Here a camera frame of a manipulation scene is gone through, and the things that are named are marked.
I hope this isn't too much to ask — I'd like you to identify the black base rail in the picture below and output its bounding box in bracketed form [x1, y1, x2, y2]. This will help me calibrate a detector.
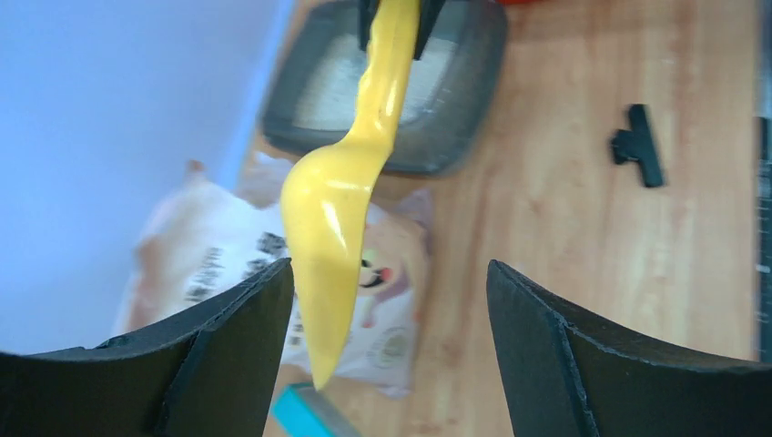
[754, 0, 772, 366]

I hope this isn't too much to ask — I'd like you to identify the yellow plastic scoop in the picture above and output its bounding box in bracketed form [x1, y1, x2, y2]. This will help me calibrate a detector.
[280, 0, 421, 391]

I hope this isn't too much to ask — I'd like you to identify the red plastic basket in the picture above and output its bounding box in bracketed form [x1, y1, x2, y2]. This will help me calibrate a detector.
[496, 0, 541, 6]

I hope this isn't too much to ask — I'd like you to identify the pink cat litter bag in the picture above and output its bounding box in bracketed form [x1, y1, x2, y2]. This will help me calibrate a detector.
[115, 153, 432, 397]

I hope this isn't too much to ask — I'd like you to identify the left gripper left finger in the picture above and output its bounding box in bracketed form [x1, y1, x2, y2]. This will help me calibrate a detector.
[1, 259, 293, 436]

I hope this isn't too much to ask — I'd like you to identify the teal box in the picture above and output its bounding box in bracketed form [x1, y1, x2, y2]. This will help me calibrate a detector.
[271, 382, 361, 437]

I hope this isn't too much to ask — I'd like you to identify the black bag clip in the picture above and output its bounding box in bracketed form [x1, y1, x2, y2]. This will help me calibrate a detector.
[609, 104, 665, 188]

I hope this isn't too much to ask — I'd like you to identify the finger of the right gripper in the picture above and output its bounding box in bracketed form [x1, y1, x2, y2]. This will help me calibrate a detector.
[358, 0, 380, 51]
[413, 0, 446, 60]

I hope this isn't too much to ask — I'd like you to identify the grey litter box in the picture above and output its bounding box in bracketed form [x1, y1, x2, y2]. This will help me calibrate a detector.
[262, 1, 508, 176]

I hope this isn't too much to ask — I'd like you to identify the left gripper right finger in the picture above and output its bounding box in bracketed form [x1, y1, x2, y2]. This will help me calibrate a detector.
[486, 260, 771, 436]

